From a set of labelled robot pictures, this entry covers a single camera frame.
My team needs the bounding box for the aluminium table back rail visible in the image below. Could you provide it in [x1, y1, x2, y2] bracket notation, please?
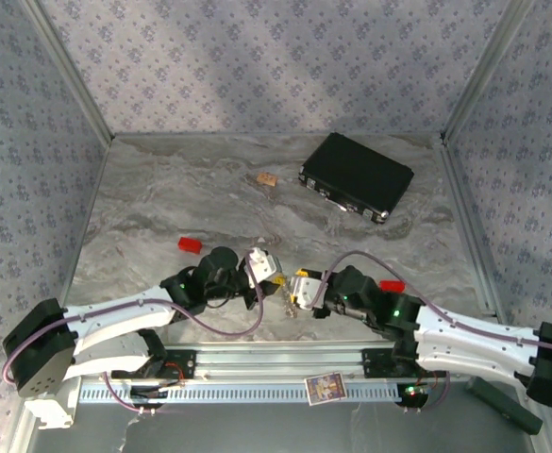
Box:
[109, 131, 446, 141]

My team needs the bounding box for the slotted white cable duct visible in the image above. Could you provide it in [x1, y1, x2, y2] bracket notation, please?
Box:
[77, 379, 430, 405]

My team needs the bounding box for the aluminium upright frame post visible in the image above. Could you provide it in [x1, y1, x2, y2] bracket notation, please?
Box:
[441, 0, 539, 143]
[19, 0, 115, 142]

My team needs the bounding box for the black case with metal latches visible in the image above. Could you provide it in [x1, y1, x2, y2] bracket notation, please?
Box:
[297, 131, 416, 226]

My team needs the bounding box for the dark green bar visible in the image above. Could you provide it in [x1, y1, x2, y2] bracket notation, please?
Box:
[463, 376, 544, 434]

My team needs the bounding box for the short purple base cable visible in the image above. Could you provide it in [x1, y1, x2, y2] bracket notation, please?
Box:
[101, 375, 161, 417]
[400, 365, 452, 416]

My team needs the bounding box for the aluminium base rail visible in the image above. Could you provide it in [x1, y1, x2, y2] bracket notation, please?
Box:
[161, 343, 399, 378]

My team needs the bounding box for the printed marker card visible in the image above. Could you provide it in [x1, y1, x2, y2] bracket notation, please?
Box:
[304, 371, 348, 406]

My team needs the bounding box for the aluminium table side rail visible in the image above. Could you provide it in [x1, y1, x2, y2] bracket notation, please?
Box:
[8, 136, 112, 453]
[438, 134, 552, 453]

